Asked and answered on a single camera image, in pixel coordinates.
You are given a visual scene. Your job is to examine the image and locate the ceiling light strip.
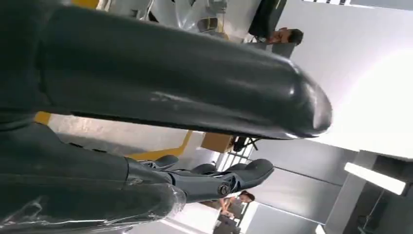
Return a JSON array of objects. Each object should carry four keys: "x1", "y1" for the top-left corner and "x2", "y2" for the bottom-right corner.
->
[{"x1": 344, "y1": 162, "x2": 407, "y2": 195}]

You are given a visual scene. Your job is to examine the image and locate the white metal railing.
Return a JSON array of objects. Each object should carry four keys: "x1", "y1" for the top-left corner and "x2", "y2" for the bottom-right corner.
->
[{"x1": 215, "y1": 145, "x2": 256, "y2": 173}]

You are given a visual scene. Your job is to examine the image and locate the cardboard box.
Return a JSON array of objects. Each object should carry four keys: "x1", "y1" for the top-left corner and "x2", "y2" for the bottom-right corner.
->
[{"x1": 200, "y1": 132, "x2": 235, "y2": 154}]

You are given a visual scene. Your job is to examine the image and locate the steel table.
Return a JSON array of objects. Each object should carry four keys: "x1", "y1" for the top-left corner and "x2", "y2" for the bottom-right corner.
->
[{"x1": 34, "y1": 111, "x2": 223, "y2": 162}]

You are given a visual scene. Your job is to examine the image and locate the black tripod stand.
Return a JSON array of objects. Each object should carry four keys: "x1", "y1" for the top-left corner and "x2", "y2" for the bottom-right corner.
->
[{"x1": 232, "y1": 136, "x2": 261, "y2": 153}]

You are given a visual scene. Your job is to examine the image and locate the black monitor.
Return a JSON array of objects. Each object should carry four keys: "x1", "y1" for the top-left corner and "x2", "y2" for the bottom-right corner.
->
[{"x1": 248, "y1": 0, "x2": 288, "y2": 39}]

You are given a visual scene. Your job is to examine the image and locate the person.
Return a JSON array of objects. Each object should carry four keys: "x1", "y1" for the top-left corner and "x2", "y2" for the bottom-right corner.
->
[
  {"x1": 266, "y1": 27, "x2": 304, "y2": 46},
  {"x1": 219, "y1": 190, "x2": 256, "y2": 221}
]

